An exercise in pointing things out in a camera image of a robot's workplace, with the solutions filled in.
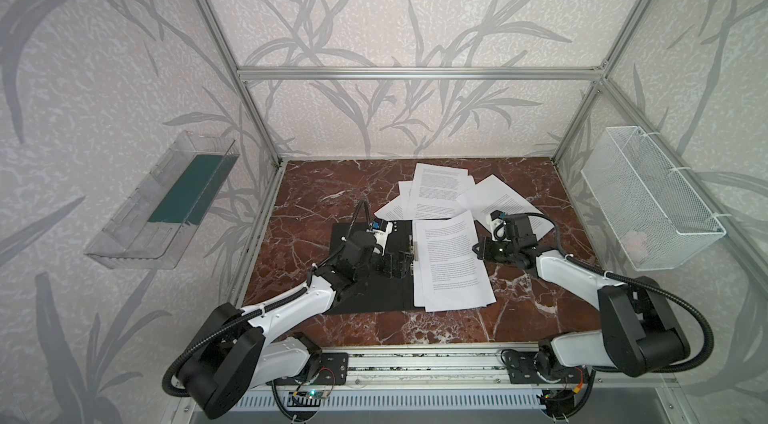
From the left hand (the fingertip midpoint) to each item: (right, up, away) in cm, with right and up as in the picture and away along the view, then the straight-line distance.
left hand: (405, 246), depth 83 cm
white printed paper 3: (+33, +13, +29) cm, 46 cm away
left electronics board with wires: (-23, -32, -13) cm, 42 cm away
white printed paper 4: (+12, +15, +28) cm, 33 cm away
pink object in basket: (+56, +3, -11) cm, 58 cm away
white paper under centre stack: (-2, +9, +24) cm, 26 cm away
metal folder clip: (+3, -4, +11) cm, 12 cm away
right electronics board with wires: (+38, -37, -10) cm, 54 cm away
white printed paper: (+13, -10, +6) cm, 17 cm away
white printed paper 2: (+13, -10, +6) cm, 17 cm away
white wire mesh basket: (+53, +10, -21) cm, 58 cm away
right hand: (+21, +1, +8) cm, 22 cm away
